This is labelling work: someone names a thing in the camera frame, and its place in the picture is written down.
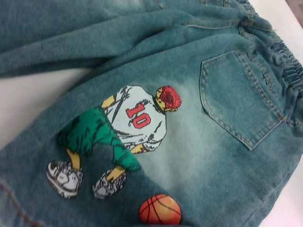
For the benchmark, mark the blue denim shorts with print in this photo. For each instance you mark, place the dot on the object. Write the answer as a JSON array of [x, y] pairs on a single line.
[[180, 113]]

